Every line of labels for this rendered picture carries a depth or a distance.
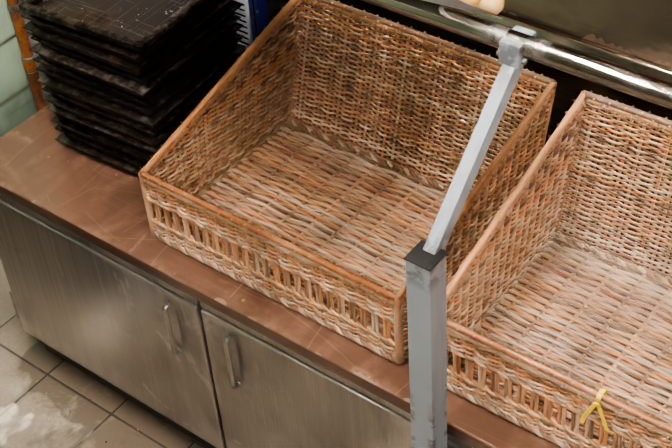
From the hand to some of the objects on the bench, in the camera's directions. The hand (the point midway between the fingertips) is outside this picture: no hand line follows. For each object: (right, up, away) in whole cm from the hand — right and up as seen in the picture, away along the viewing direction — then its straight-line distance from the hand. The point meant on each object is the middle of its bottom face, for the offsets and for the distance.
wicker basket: (+73, -40, +143) cm, 166 cm away
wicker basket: (+120, -61, +115) cm, 177 cm away
